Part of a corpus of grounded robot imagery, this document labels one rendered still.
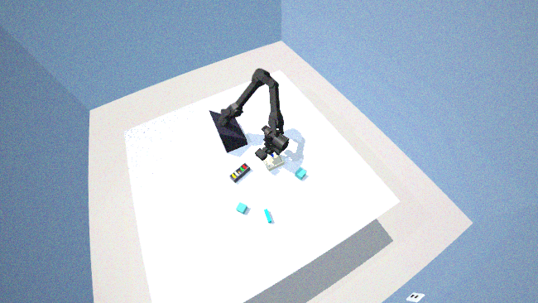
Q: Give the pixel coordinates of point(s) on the small cyan block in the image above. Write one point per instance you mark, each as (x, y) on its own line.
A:
(241, 207)

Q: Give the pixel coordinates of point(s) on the small cyan cube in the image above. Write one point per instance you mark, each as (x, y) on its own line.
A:
(300, 173)

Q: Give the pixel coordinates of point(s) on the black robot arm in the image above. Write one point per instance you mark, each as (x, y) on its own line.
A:
(275, 119)

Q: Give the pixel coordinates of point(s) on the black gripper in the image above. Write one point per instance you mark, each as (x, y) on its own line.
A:
(262, 153)

